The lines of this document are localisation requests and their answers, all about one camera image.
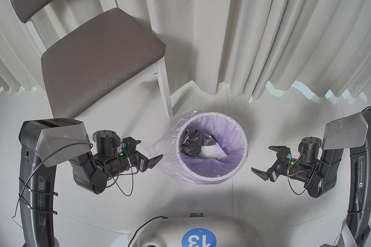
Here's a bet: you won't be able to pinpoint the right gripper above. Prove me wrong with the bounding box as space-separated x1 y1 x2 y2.
251 145 290 183

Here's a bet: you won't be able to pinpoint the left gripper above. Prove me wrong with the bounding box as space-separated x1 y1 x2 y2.
126 140 164 174

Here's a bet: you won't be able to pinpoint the purple plastic bag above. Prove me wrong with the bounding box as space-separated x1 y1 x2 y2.
152 110 250 183

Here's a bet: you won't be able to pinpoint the black plastic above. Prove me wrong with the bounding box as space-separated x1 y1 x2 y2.
182 127 217 158

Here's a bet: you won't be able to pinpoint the clear printed wrapper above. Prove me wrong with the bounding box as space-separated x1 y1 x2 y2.
200 145 228 161

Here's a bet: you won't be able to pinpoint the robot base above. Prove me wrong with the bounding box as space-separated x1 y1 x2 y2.
128 212 264 247

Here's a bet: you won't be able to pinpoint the white trash bin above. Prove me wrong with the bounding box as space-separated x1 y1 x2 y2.
175 113 249 182

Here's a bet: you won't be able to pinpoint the white chair grey cushions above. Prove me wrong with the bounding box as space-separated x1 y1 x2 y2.
9 0 174 119

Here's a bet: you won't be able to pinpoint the white curtain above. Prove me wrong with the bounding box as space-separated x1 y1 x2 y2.
220 0 371 103
0 0 236 96

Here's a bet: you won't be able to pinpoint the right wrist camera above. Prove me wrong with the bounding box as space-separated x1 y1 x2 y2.
277 147 293 167

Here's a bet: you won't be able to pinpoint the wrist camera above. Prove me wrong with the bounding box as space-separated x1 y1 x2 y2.
121 137 137 153
277 147 293 167

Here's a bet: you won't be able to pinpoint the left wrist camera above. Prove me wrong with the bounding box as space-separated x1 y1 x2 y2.
121 137 137 153

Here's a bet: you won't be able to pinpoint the black cable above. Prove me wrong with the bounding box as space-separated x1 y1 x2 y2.
11 142 94 219
128 215 169 247

